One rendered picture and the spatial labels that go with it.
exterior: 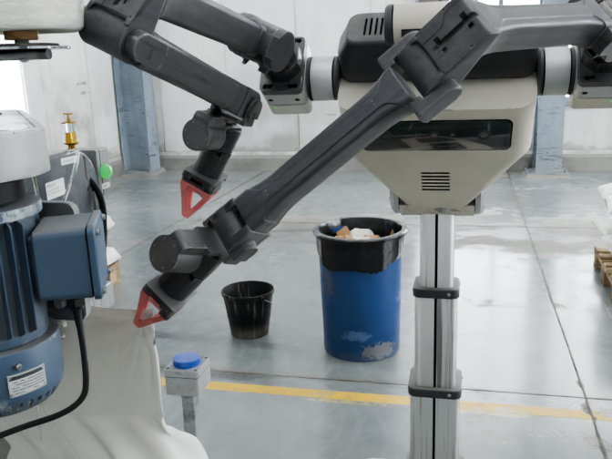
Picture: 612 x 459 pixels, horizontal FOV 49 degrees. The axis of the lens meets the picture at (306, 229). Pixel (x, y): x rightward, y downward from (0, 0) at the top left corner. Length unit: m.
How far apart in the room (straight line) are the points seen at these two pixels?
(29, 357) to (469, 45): 0.66
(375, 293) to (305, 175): 2.36
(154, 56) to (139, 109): 8.85
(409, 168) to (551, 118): 7.22
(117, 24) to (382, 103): 0.37
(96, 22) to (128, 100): 8.92
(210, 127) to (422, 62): 0.44
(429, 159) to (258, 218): 0.52
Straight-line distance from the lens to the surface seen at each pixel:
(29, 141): 0.81
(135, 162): 9.95
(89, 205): 1.33
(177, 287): 1.11
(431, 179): 1.48
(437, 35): 0.95
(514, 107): 1.33
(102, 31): 0.95
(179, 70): 1.08
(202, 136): 1.22
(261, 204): 1.02
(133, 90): 9.83
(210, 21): 1.10
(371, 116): 0.96
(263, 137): 9.45
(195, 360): 1.52
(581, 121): 9.14
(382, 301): 3.36
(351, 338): 3.41
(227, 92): 1.21
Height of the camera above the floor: 1.48
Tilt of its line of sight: 14 degrees down
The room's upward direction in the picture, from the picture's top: 2 degrees counter-clockwise
